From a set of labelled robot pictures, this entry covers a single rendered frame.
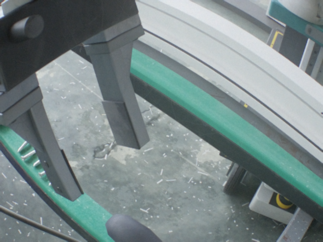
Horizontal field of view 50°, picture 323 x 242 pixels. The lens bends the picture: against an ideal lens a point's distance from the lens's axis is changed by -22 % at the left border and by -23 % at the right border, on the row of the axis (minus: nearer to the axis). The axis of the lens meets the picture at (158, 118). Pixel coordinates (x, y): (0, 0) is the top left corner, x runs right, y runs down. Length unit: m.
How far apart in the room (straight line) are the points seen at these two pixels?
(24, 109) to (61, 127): 1.39
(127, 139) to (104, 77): 0.05
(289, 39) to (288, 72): 0.97
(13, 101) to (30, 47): 0.04
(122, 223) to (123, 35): 0.16
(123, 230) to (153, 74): 0.26
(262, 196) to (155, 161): 0.46
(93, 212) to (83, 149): 1.17
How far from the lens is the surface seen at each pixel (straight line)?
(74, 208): 0.41
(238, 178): 1.41
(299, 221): 0.52
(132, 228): 0.36
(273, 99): 0.55
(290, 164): 0.51
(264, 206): 1.43
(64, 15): 0.26
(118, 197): 1.45
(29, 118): 0.27
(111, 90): 0.32
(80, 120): 1.67
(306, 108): 0.53
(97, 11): 0.28
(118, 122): 0.33
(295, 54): 1.52
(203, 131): 0.53
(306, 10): 1.04
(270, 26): 2.57
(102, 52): 0.31
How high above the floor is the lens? 1.22
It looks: 45 degrees down
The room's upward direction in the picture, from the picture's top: 12 degrees clockwise
